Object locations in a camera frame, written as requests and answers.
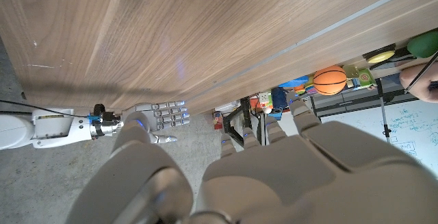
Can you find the seated man in dark shirt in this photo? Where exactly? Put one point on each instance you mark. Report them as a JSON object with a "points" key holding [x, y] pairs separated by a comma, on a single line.
{"points": [[422, 81]]}

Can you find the grey stand pole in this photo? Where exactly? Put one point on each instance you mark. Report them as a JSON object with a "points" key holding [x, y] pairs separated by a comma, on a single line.
{"points": [[383, 109]]}

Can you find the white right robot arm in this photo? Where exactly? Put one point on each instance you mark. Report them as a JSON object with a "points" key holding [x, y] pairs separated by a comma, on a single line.
{"points": [[44, 128]]}

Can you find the green printed carton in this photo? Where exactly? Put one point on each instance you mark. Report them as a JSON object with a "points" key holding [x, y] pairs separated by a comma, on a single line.
{"points": [[365, 78]]}

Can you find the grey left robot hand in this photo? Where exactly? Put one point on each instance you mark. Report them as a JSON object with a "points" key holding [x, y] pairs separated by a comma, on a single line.
{"points": [[308, 179]]}

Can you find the dark blue mug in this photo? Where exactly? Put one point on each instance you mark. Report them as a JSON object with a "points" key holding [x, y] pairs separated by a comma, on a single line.
{"points": [[279, 98]]}

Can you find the yellow and black button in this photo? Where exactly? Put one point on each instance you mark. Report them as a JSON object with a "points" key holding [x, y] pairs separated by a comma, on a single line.
{"points": [[380, 55]]}

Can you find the orange mini basketball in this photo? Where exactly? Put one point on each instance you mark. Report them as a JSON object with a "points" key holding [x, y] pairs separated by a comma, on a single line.
{"points": [[330, 80]]}

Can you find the green rounded toy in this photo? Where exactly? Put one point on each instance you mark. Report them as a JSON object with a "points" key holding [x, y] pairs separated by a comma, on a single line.
{"points": [[424, 44]]}

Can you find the whiteboard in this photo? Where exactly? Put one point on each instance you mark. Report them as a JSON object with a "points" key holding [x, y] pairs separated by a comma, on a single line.
{"points": [[390, 131]]}

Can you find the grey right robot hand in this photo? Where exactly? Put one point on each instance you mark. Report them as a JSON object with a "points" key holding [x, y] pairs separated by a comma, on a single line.
{"points": [[164, 114]]}

